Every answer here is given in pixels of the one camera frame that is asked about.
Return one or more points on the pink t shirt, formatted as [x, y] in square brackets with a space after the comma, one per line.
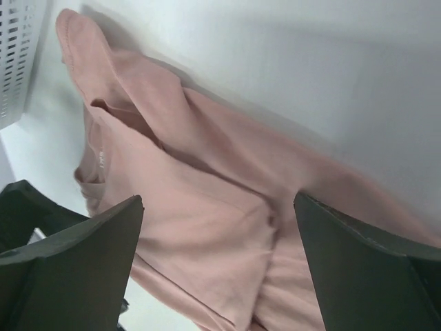
[219, 242]

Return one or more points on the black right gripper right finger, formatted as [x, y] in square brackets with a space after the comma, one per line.
[366, 278]

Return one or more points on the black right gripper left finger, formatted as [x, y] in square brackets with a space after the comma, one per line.
[74, 279]

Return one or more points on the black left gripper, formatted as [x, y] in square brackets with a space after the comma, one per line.
[34, 224]

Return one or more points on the white plastic laundry basket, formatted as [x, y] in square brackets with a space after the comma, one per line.
[25, 27]

